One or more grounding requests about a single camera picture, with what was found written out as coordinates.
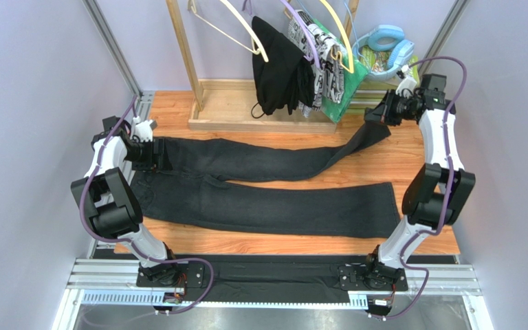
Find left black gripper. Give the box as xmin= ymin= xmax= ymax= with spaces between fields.
xmin=124 ymin=137 xmax=174 ymax=171

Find black denim trousers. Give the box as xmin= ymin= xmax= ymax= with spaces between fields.
xmin=131 ymin=124 xmax=400 ymax=239

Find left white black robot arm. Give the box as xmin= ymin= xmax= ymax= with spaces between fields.
xmin=71 ymin=116 xmax=181 ymax=286

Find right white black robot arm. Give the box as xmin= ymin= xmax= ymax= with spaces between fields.
xmin=364 ymin=74 xmax=476 ymax=287

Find yellow plastic hanger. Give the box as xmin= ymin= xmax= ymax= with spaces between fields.
xmin=316 ymin=0 xmax=355 ymax=75

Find cream plastic hanger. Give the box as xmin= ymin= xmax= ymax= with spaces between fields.
xmin=187 ymin=0 xmax=270 ymax=63

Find purple plastic hanger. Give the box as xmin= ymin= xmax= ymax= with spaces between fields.
xmin=243 ymin=0 xmax=322 ymax=71

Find green wooden drawer box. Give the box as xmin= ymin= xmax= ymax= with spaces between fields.
xmin=346 ymin=80 xmax=398 ymax=115

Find green tote bag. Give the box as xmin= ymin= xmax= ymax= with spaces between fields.
xmin=314 ymin=19 xmax=368 ymax=123

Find green book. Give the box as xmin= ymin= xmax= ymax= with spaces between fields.
xmin=360 ymin=45 xmax=402 ymax=89

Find black white patterned garment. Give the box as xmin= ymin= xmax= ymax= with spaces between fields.
xmin=287 ymin=10 xmax=344 ymax=118

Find wooden clothes rack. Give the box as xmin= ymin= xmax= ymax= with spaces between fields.
xmin=166 ymin=1 xmax=337 ymax=134

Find light blue headphones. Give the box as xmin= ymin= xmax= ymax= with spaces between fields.
xmin=352 ymin=25 xmax=415 ymax=80

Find black hanging garment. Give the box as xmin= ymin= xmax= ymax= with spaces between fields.
xmin=252 ymin=16 xmax=315 ymax=116

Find black cloth strip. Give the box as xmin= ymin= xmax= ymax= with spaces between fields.
xmin=181 ymin=255 xmax=366 ymax=304

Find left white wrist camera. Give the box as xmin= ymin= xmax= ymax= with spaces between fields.
xmin=131 ymin=116 xmax=157 ymax=142

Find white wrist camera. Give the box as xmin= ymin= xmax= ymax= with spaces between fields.
xmin=131 ymin=116 xmax=157 ymax=142
xmin=396 ymin=65 xmax=417 ymax=98

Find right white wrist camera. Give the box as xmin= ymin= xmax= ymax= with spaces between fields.
xmin=396 ymin=65 xmax=417 ymax=98

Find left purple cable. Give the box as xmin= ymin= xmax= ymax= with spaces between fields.
xmin=78 ymin=95 xmax=215 ymax=316

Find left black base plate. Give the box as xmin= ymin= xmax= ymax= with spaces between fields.
xmin=135 ymin=262 xmax=209 ymax=289

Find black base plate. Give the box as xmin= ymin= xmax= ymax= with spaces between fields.
xmin=338 ymin=265 xmax=409 ymax=292
xmin=135 ymin=262 xmax=209 ymax=289

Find aluminium frame rail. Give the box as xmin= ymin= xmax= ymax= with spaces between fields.
xmin=67 ymin=259 xmax=482 ymax=296

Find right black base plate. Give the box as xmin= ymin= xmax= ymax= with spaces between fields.
xmin=338 ymin=265 xmax=409 ymax=292

